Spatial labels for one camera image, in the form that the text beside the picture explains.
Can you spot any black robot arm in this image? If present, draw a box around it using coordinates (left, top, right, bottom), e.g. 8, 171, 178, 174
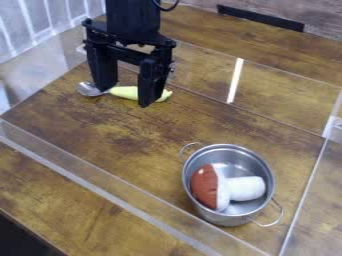
82, 0, 178, 107

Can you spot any spoon with yellow handle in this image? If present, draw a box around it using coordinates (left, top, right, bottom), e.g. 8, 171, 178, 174
75, 81, 174, 102

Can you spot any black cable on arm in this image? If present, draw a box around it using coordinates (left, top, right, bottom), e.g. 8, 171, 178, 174
152, 0, 180, 12

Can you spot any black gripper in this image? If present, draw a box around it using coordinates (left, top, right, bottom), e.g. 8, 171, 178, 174
82, 19, 176, 107

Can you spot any black wall strip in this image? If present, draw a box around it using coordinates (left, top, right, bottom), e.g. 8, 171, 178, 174
216, 4, 305, 32

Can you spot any silver pot with handles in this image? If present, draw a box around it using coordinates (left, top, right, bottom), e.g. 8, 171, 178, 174
179, 142, 285, 228

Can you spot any red and white plush mushroom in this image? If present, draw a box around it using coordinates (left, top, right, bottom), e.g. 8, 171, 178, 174
190, 164, 266, 212

